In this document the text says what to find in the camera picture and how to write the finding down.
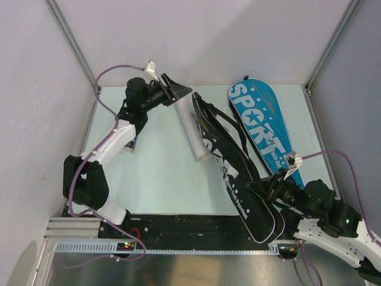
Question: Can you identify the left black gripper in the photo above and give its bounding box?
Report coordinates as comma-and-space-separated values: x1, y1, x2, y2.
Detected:
141, 74, 192, 113

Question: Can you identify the white shuttlecock tube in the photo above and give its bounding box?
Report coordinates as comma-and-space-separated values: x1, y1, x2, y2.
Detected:
175, 97, 211, 162

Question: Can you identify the black racket bag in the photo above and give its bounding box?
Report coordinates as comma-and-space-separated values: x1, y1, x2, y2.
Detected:
191, 92, 285, 244

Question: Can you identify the blue racket bag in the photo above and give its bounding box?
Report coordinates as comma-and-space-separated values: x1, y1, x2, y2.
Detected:
227, 76, 292, 175

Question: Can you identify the black shuttlecock tube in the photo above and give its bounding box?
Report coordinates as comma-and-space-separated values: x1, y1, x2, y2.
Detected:
121, 138, 138, 154

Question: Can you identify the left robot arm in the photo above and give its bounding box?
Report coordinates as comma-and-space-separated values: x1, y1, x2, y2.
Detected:
63, 73, 192, 238

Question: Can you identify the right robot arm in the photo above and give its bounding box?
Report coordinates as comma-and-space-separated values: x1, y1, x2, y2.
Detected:
261, 169, 380, 285

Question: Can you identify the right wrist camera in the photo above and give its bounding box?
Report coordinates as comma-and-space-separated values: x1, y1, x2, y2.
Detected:
284, 151, 303, 179

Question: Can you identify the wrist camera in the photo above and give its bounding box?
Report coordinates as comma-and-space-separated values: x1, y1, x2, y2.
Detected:
284, 151, 303, 179
144, 60, 159, 81

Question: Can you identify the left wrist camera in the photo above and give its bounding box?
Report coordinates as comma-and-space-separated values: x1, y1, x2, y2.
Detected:
144, 60, 159, 81

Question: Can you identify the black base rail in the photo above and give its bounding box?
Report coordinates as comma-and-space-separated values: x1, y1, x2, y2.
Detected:
98, 213, 298, 251

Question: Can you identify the white cable duct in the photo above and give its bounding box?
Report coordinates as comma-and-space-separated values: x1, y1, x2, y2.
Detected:
55, 241, 279, 255

